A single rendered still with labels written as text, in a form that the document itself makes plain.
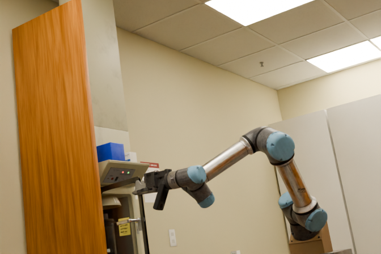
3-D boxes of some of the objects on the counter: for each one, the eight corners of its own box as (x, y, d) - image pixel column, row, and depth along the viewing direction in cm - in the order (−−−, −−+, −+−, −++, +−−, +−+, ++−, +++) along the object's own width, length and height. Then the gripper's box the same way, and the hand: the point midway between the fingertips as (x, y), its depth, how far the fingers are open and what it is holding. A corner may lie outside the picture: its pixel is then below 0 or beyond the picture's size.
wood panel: (29, 296, 270) (11, 29, 305) (34, 296, 272) (16, 30, 307) (106, 287, 245) (76, -4, 280) (110, 286, 248) (81, -1, 283)
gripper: (176, 169, 240) (137, 178, 250) (163, 168, 232) (124, 178, 243) (178, 189, 238) (139, 198, 248) (166, 189, 230) (126, 198, 241)
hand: (135, 194), depth 244 cm, fingers closed
